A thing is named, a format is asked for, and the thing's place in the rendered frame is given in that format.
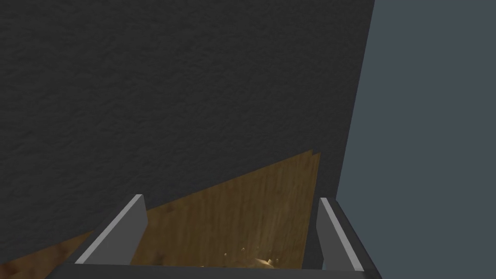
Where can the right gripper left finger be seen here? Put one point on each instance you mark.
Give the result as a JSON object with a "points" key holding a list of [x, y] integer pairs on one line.
{"points": [[120, 236]]}

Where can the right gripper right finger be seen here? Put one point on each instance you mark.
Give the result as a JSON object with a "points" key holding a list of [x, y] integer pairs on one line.
{"points": [[333, 240]]}

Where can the blue-grey door leaf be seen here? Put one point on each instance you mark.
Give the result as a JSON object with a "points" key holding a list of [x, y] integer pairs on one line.
{"points": [[426, 135]]}

